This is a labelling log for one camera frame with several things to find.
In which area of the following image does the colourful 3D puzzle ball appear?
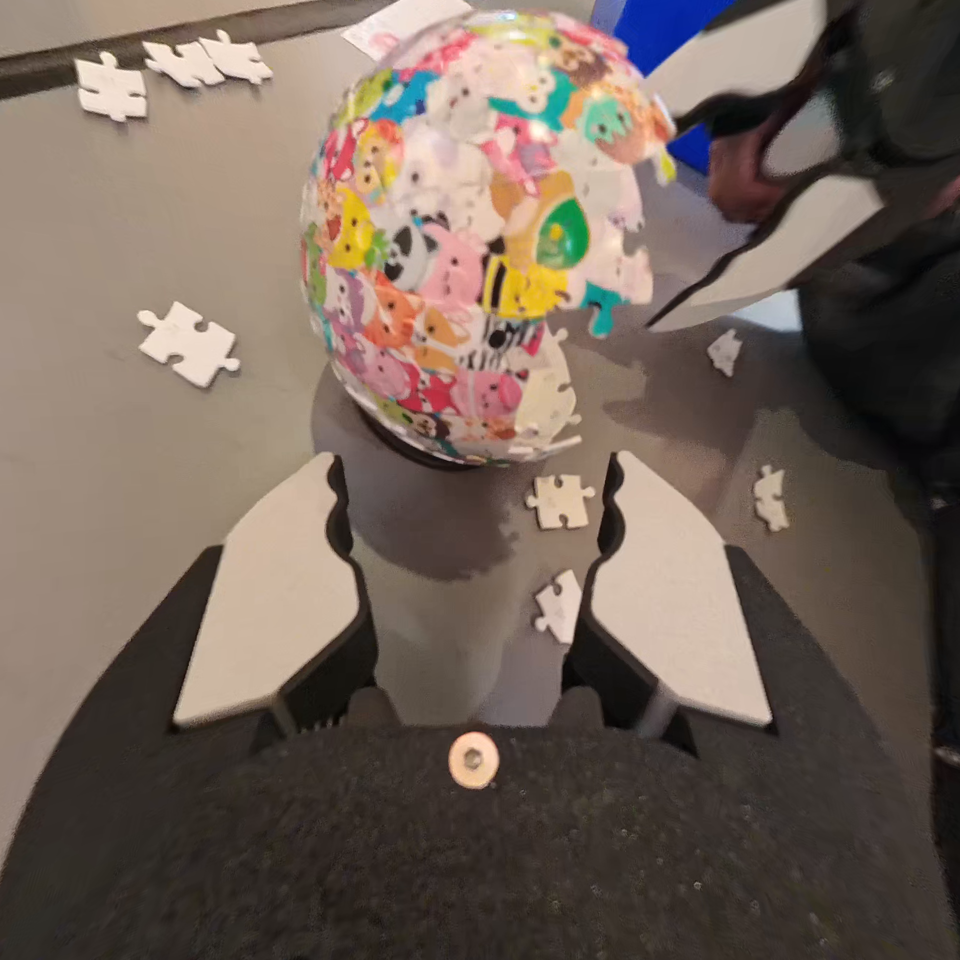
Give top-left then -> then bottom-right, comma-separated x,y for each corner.
300,9 -> 680,466

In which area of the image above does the blue storage bin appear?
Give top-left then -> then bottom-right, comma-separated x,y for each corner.
592,0 -> 732,174

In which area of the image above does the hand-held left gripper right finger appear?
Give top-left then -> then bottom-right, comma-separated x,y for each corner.
562,451 -> 775,740

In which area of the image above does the white puzzle piece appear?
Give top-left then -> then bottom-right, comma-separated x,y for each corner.
525,474 -> 596,531
706,328 -> 744,378
752,465 -> 791,534
75,51 -> 149,123
198,30 -> 273,85
534,570 -> 584,645
142,39 -> 226,89
137,301 -> 241,389

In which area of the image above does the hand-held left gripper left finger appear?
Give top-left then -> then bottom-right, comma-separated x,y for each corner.
172,452 -> 376,734

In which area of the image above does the printed instruction sheet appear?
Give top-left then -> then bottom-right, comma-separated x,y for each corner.
341,0 -> 474,57

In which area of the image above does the black ball stand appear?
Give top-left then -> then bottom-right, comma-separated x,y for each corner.
360,408 -> 519,470

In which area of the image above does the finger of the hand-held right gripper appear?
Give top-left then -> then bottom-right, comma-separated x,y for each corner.
646,174 -> 886,333
645,0 -> 831,126

